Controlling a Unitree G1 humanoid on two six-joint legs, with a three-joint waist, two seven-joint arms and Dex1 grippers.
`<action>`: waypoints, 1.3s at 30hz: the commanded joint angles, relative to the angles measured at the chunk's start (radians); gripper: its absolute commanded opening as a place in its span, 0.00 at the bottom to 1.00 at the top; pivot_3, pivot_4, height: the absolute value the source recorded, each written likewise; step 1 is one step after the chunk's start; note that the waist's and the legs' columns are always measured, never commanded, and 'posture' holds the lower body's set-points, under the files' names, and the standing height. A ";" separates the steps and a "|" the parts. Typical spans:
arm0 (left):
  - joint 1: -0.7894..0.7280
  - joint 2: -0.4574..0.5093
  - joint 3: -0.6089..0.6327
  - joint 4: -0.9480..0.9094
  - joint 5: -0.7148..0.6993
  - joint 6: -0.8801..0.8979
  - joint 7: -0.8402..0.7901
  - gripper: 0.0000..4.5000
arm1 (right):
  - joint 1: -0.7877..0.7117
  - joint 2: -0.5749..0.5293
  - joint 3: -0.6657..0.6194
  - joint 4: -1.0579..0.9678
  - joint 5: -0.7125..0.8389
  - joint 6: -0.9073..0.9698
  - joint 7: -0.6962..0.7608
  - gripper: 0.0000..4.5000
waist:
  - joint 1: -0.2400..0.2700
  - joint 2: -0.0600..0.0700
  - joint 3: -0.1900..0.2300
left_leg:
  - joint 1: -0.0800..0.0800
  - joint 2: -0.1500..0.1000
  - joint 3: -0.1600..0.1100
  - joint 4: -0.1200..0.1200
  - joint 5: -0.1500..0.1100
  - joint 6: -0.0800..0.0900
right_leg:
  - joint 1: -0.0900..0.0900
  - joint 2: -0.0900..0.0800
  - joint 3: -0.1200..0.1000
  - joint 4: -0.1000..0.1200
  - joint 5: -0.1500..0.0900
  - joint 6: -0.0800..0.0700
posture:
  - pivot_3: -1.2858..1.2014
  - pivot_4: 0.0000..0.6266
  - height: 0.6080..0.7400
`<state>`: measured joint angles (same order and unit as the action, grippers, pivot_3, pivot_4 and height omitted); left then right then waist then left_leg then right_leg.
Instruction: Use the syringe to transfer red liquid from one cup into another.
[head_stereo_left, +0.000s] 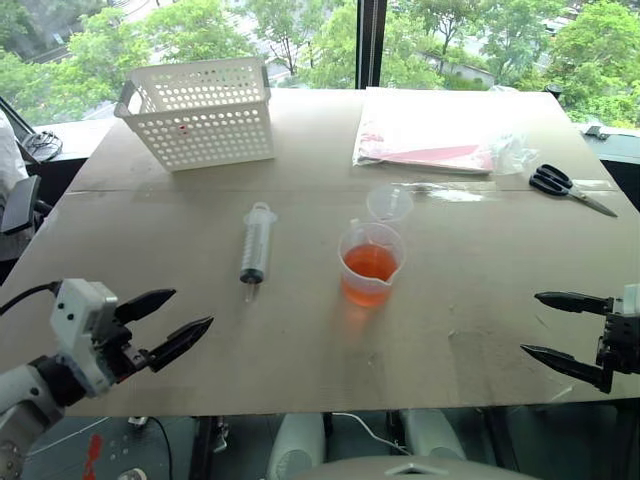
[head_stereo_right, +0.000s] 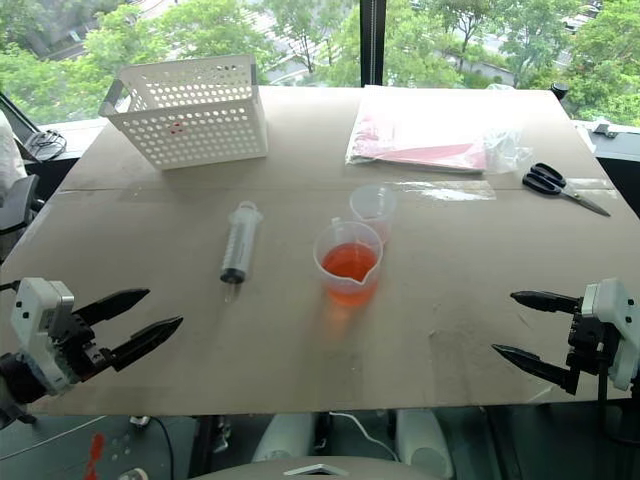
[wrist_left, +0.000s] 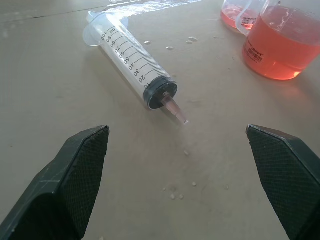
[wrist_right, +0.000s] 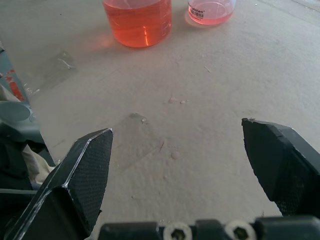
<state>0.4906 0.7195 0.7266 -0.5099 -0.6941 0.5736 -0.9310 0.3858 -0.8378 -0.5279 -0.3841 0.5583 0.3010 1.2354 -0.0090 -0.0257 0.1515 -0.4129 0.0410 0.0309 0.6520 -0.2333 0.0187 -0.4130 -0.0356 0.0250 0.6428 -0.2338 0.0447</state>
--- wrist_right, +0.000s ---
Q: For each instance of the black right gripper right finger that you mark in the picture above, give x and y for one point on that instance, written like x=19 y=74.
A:
x=282 y=162

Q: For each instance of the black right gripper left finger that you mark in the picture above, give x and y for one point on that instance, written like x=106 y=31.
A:
x=82 y=180

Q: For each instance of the beige cloth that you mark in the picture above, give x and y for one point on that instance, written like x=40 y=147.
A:
x=35 y=165

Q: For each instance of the grey machine base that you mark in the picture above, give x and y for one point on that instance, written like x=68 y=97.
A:
x=15 y=130

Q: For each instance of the small beaker with pink liquid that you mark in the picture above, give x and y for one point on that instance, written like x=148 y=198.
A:
x=210 y=12

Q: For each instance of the large beaker with red liquid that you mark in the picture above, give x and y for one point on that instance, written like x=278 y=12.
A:
x=140 y=21

